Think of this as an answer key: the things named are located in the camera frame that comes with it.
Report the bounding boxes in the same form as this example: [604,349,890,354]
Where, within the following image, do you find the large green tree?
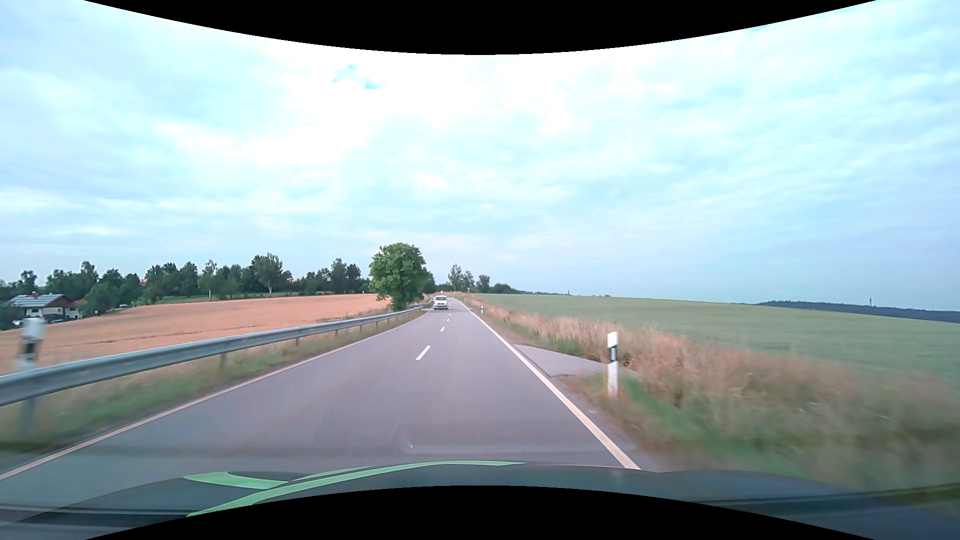
[368,242,432,312]

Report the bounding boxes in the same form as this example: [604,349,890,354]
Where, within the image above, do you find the green field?
[474,293,960,384]

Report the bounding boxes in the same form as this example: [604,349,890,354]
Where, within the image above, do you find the dry grass verge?
[456,294,960,492]

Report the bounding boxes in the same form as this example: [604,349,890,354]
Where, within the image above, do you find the distant wooded ridge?
[753,300,960,324]

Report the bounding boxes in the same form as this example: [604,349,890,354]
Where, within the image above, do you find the grey asphalt road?
[0,297,669,508]

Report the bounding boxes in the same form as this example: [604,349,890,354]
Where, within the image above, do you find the road markings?
[0,298,642,483]

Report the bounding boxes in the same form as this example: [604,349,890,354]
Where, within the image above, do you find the row of trees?
[0,253,571,331]

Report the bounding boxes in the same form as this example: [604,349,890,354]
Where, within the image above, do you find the brown crop field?
[0,293,391,376]

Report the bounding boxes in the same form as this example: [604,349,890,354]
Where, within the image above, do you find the house with dark roof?
[6,293,84,324]

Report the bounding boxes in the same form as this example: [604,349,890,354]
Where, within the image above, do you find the car's own bonnet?
[0,459,960,540]

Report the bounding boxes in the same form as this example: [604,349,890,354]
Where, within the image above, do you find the grey metal guard rail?
[0,305,426,432]

